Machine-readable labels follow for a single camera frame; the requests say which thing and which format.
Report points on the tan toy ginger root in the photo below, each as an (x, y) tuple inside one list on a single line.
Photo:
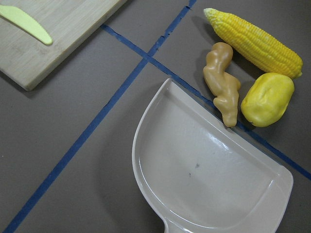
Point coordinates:
[(223, 86)]

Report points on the yellow toy potato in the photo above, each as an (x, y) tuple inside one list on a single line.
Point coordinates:
[(267, 99)]

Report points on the bamboo cutting board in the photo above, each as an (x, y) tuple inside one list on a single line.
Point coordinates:
[(26, 60)]

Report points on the yellow toy corn cob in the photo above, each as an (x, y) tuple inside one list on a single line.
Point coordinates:
[(255, 44)]

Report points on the beige plastic dustpan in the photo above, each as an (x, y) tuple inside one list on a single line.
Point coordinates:
[(201, 177)]

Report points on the yellow-green plastic knife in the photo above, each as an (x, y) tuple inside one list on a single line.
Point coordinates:
[(27, 23)]

